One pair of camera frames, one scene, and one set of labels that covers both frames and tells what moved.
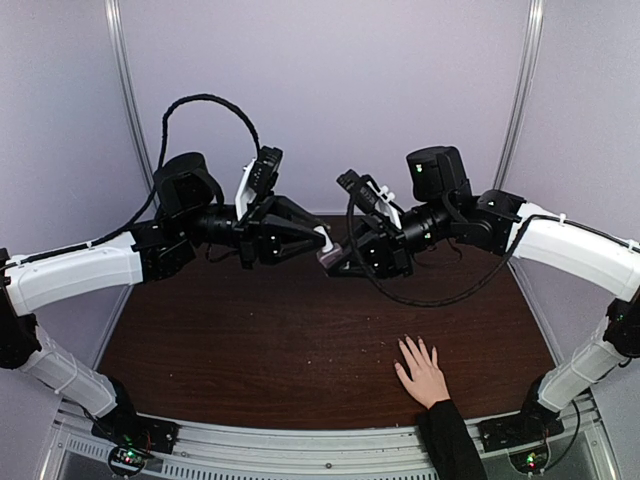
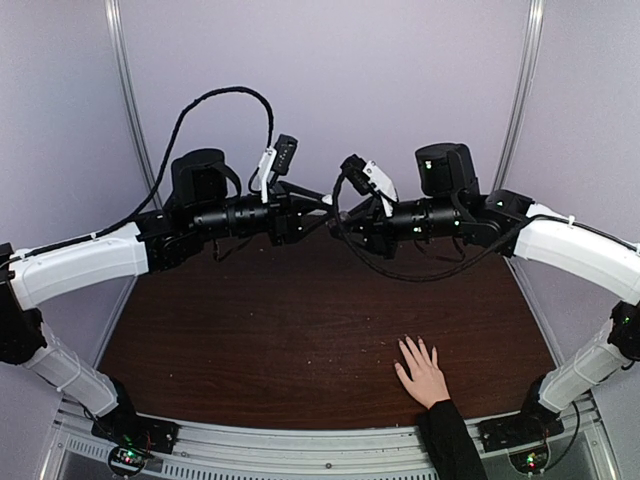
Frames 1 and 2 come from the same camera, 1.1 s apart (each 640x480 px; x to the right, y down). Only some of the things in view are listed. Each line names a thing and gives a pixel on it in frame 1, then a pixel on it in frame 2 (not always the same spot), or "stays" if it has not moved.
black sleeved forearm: [450, 444] stays
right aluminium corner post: [530, 48] stays
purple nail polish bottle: [326, 258] to [333, 225]
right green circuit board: [531, 460] stays
